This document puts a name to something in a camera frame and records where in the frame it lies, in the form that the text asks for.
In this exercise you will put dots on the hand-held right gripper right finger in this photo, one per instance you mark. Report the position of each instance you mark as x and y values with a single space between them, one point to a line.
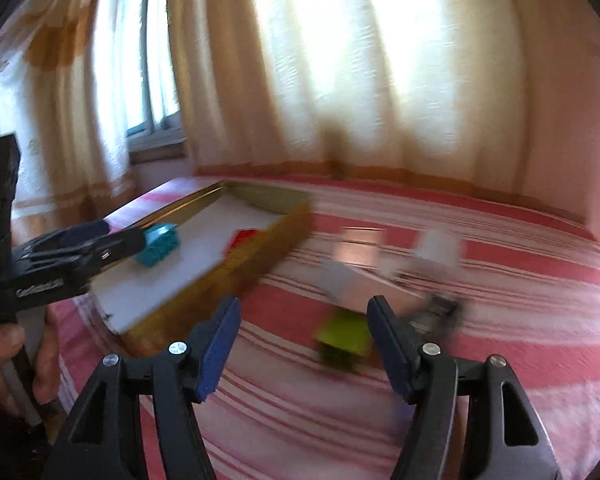
387 347

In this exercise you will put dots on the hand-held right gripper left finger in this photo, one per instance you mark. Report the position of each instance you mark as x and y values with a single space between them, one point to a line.
219 347

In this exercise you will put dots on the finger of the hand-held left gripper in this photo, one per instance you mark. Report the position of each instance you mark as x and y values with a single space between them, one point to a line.
87 232
112 250

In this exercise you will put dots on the cyan toy block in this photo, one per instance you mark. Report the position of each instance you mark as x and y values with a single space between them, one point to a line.
157 245

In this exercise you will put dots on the green toy block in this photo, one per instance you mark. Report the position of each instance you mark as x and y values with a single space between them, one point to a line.
342 335

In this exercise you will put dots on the white rectangular box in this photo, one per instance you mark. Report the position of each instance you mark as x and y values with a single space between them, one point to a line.
352 280

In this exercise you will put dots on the gold tin box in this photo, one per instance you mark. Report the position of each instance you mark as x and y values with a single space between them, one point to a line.
230 270

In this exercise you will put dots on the person's left hand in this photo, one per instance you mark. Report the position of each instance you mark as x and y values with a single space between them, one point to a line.
2 360

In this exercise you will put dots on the dark small object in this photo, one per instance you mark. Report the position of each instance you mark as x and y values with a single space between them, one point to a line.
440 310

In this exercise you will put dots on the narrow cream patterned curtain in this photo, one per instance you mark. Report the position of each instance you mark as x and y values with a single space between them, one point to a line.
55 110

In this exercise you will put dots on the red toy block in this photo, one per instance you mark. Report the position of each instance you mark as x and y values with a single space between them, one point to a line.
241 241

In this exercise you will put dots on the wooden window sill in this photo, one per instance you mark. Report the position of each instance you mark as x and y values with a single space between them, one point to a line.
157 147

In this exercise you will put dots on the small white box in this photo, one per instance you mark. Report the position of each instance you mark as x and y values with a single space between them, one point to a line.
437 247

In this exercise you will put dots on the striped pink blanket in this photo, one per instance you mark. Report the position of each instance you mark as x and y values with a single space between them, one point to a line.
505 335

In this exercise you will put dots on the window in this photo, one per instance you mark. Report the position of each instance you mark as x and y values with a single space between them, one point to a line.
150 60

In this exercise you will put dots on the wide cream patterned curtain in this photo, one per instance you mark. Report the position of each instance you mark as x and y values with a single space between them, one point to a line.
355 85

